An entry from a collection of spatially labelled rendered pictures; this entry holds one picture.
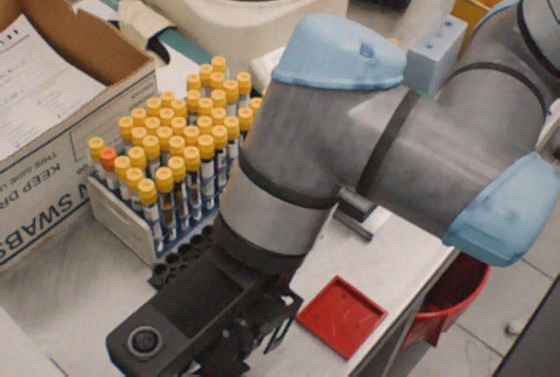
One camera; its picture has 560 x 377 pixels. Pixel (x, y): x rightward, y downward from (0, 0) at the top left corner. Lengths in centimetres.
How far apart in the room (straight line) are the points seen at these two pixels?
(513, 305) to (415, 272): 111
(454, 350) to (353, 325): 104
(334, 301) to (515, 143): 32
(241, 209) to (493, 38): 21
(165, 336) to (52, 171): 29
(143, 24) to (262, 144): 45
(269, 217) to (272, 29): 43
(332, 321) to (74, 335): 26
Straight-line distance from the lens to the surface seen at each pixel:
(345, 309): 67
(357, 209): 70
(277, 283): 50
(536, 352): 62
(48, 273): 71
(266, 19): 80
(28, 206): 68
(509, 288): 184
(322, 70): 38
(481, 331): 174
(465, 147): 39
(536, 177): 40
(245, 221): 42
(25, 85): 82
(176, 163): 63
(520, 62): 46
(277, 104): 40
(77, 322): 68
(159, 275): 66
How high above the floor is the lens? 146
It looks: 50 degrees down
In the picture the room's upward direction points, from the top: 6 degrees clockwise
